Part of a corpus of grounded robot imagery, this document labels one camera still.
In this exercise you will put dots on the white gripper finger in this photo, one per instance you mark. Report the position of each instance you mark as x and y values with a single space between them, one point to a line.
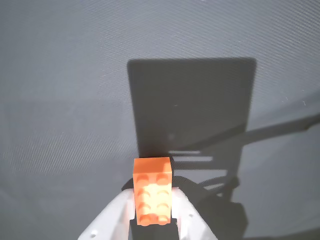
110 215
190 220

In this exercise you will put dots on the orange lego block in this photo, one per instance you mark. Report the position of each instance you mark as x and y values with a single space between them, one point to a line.
152 195

